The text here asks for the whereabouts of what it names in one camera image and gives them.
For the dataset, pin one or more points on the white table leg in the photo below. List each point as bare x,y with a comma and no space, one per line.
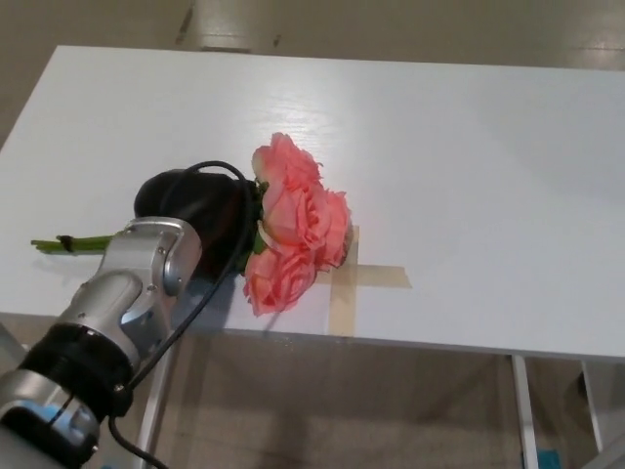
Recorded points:
592,410
156,415
525,415

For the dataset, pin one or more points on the beige masking tape strip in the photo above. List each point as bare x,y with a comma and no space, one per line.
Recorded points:
386,276
342,312

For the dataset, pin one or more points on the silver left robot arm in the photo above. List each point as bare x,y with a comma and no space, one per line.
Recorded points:
137,273

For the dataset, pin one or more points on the white column base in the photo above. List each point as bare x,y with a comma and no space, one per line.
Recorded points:
224,24

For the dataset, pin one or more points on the teal floor object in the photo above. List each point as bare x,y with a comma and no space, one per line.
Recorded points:
549,459

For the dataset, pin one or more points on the pink artificial rose bouquet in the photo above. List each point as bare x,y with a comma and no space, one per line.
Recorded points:
303,215

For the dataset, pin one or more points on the grey metal frame bar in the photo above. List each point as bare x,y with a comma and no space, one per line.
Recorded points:
7,337
612,456

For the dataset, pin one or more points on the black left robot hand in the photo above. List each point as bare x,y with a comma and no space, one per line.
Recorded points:
210,215

